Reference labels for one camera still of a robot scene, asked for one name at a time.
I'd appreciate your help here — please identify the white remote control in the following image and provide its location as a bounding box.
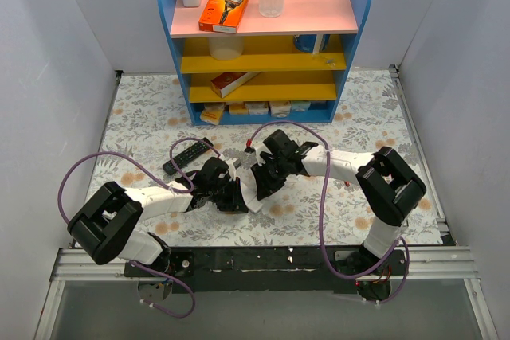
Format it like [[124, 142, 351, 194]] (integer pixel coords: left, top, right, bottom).
[[236, 168, 264, 213]]

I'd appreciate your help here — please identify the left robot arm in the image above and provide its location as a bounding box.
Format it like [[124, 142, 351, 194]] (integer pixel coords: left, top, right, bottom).
[[67, 157, 261, 276]]

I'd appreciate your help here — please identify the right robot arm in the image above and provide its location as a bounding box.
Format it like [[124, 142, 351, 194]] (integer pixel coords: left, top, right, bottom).
[[245, 129, 426, 279]]

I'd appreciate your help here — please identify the black remote control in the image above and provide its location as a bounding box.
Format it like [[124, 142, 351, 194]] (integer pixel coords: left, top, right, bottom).
[[162, 137, 213, 176]]

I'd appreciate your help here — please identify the light blue small box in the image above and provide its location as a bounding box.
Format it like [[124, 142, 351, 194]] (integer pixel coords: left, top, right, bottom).
[[291, 100, 311, 112]]

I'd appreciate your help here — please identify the yellow small box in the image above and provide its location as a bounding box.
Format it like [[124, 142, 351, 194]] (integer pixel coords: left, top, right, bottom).
[[200, 102, 226, 125]]

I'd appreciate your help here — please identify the floral table mat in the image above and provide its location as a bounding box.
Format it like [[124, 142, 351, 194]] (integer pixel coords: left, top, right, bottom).
[[89, 70, 421, 246]]

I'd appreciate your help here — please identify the red white long box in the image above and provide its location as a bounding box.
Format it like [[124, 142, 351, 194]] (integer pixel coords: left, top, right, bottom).
[[210, 72, 259, 98]]

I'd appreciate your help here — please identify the blue shelf unit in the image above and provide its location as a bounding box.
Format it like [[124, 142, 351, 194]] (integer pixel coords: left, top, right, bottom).
[[157, 0, 371, 125]]

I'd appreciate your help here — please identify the blue white can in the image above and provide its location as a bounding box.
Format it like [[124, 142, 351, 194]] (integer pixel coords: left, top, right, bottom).
[[293, 34, 330, 54]]

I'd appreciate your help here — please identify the white plastic cup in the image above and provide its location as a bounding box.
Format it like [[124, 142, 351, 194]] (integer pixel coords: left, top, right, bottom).
[[208, 37, 244, 61]]

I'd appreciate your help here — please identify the orange razor box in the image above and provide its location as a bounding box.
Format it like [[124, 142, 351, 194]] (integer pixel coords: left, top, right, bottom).
[[198, 0, 249, 33]]

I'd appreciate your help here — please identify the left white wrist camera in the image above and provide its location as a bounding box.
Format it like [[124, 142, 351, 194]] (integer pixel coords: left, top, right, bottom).
[[226, 158, 241, 179]]

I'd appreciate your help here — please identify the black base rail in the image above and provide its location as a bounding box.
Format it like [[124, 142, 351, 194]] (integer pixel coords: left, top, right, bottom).
[[123, 244, 411, 293]]

